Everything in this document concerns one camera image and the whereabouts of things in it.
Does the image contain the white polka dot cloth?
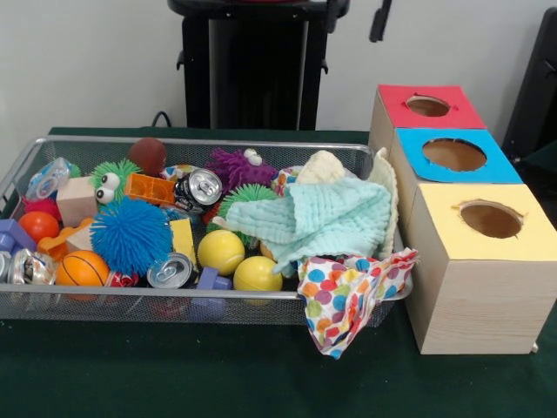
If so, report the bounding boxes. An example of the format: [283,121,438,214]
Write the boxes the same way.
[297,246,421,361]

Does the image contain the orange toy basketball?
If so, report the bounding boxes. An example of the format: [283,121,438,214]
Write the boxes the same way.
[55,250,111,287]

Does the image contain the yellow tennis ball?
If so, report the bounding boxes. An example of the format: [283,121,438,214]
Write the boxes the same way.
[198,229,246,276]

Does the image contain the blue spiky rubber ball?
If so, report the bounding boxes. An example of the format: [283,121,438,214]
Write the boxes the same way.
[90,196,174,278]

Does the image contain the wooden box with three holes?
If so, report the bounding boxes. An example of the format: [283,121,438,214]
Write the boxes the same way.
[367,84,557,356]

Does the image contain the dark green tablecloth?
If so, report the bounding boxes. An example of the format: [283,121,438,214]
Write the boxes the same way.
[0,125,557,418]
[520,139,557,178]

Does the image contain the silver wire mesh bin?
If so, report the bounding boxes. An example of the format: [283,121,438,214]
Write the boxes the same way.
[0,135,413,328]

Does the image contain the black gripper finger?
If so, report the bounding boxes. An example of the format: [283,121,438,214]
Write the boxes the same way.
[369,0,393,44]
[325,0,343,35]

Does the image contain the black upright panel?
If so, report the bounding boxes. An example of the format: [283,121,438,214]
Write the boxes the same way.
[502,6,557,163]

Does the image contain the purple spiky googly-eyed toy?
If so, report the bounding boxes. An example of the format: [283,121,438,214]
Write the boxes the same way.
[206,147,279,195]

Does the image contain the mint green muslin cloth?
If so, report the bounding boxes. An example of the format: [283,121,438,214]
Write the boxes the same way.
[225,178,393,279]

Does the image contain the black soda can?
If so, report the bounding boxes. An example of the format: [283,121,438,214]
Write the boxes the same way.
[173,168,224,213]

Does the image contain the yellow ball with black print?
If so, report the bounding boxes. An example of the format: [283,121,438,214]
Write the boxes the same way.
[232,255,284,292]

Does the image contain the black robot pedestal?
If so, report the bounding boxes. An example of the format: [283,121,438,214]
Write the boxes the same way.
[167,0,352,131]

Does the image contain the green spiky googly-eyed toy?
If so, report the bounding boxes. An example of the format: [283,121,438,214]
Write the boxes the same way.
[89,158,143,206]

